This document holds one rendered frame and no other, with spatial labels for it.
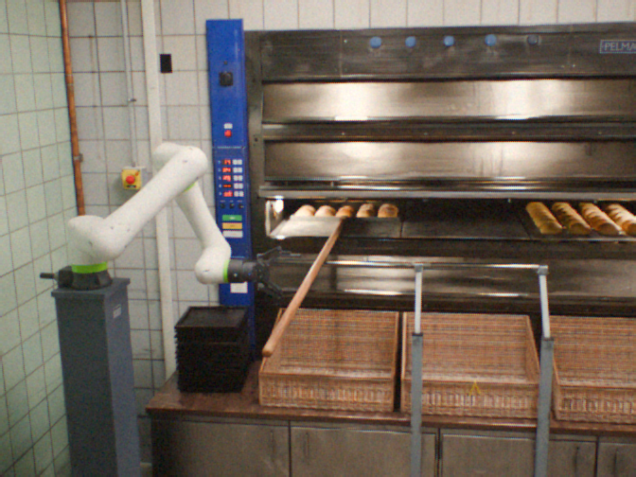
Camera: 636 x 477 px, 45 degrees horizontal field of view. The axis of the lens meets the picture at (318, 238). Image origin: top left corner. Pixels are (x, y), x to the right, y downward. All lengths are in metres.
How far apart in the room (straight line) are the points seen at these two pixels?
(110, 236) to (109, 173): 1.11
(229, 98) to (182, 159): 0.79
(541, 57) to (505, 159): 0.44
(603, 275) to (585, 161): 0.51
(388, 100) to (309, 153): 0.42
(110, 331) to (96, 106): 1.25
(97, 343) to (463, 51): 1.88
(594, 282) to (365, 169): 1.12
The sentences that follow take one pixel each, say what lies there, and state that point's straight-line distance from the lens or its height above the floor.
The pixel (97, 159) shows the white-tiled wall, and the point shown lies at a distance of 3.70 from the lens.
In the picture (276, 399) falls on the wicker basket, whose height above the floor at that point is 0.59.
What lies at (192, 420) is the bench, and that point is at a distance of 3.30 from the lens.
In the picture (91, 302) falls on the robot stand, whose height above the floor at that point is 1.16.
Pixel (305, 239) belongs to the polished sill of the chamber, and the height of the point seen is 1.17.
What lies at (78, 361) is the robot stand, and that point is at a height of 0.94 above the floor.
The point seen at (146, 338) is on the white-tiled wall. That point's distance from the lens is 3.83.
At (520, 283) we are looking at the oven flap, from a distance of 3.50.
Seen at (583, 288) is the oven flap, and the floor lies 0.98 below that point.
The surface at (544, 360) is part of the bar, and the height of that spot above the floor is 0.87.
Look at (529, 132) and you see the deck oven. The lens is 3.39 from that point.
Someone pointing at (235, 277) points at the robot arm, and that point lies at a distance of 2.89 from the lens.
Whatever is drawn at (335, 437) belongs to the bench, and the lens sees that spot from 3.19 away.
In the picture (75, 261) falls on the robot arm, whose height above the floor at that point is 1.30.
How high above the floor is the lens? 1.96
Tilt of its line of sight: 13 degrees down
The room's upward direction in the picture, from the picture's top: 1 degrees counter-clockwise
